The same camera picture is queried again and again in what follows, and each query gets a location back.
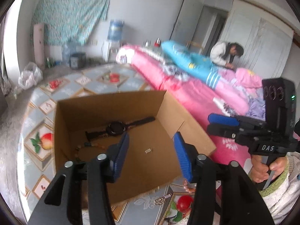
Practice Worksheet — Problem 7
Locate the wooden chair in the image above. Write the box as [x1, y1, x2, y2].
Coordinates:
[186, 41, 204, 54]

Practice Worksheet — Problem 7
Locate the black wrist watch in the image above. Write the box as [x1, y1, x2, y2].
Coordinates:
[85, 117, 156, 141]

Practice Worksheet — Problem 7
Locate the clear plastic bottle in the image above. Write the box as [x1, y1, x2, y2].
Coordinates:
[62, 41, 78, 67]

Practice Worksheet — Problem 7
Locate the pink floral blanket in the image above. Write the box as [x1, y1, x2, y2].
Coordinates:
[116, 44, 300, 200]

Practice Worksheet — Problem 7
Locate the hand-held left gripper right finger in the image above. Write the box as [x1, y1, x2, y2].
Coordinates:
[173, 132, 275, 225]

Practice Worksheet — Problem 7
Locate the grey rice cooker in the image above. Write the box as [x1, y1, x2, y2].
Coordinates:
[70, 52, 87, 69]

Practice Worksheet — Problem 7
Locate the cardboard box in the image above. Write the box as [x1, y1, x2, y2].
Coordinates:
[54, 90, 216, 204]

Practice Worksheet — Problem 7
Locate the pink orange bead bracelet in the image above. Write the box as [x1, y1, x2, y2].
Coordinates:
[183, 179, 196, 193]

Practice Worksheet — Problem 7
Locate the lilac printed blanket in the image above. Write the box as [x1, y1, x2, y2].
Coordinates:
[245, 91, 268, 120]

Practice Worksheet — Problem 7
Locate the pink rolled mat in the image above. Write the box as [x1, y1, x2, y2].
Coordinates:
[33, 23, 45, 69]

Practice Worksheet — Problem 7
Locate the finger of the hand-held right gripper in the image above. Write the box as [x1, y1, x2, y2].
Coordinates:
[208, 113, 266, 129]
[206, 123, 260, 143]

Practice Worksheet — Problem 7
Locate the blue water jug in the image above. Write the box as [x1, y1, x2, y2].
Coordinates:
[107, 19, 125, 41]

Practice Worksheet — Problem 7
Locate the white water dispenser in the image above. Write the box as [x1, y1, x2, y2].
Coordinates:
[102, 40, 122, 62]

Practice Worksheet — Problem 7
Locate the multicolour bead bracelet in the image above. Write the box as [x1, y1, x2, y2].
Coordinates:
[74, 141, 110, 163]

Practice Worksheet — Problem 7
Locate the person's right hand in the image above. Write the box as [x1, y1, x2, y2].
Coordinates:
[251, 153, 292, 183]

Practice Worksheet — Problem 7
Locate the floral hanging cloth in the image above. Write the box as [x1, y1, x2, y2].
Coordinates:
[31, 0, 113, 46]

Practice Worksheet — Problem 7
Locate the white plastic bag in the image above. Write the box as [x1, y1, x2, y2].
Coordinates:
[18, 61, 44, 90]

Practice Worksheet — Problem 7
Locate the white wardrobe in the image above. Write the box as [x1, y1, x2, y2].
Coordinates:
[220, 0, 294, 80]

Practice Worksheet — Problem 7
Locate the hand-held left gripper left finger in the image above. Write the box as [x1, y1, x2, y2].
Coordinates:
[28, 132, 130, 225]

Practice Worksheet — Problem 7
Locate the white door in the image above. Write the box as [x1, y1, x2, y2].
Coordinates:
[172, 0, 205, 45]

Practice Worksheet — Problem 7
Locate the fruit print tablecloth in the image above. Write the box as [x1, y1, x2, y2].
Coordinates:
[22, 64, 221, 225]

